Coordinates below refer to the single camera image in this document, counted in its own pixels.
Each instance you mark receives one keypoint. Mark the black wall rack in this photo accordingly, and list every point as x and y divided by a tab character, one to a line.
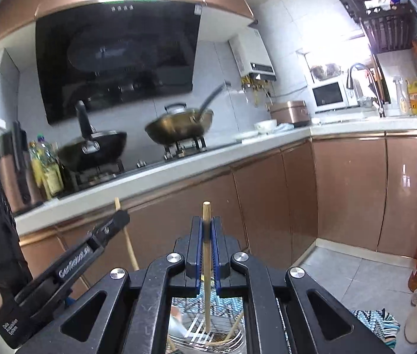
385	25

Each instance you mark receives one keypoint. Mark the gas stove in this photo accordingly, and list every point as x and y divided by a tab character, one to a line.
149	164

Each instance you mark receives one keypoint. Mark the light bamboo chopstick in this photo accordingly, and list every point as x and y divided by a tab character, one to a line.
206	210
230	333
131	250

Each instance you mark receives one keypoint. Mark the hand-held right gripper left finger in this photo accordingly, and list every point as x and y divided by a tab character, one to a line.
199	258

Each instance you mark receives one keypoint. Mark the golden wok with lid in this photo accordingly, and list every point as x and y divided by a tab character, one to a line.
179	125

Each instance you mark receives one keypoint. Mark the kitchen faucet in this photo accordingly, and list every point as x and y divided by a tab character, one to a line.
356	67

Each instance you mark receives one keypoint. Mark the white bowl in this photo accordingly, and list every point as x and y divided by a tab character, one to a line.
266	126

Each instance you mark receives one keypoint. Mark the brown rice cooker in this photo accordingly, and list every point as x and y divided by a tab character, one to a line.
289	114

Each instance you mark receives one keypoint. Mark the zigzag patterned cloth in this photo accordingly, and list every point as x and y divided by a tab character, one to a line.
374	322

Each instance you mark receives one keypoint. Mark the white water heater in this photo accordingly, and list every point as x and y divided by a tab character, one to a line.
252	51

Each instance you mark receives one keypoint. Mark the brown lower cabinets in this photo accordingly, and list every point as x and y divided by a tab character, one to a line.
348	191

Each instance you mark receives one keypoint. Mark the small oil bottle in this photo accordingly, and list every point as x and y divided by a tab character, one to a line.
53	173
38	173

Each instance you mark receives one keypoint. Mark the clear spray bottle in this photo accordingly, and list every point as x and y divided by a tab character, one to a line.
401	99

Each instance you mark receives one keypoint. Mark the black wok with lid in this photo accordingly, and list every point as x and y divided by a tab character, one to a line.
94	151

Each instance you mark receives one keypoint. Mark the brown electric kettle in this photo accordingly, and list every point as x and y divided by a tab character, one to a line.
9	177

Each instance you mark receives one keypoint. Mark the white microwave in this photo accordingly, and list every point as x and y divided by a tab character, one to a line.
328	96

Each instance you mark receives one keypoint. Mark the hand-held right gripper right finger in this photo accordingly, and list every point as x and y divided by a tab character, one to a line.
214	258

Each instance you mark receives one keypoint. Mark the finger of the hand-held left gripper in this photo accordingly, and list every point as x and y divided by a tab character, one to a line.
114	223

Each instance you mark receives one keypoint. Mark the white rag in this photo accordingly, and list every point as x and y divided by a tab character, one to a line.
286	127

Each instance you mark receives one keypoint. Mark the black range hood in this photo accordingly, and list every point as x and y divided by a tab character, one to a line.
120	62

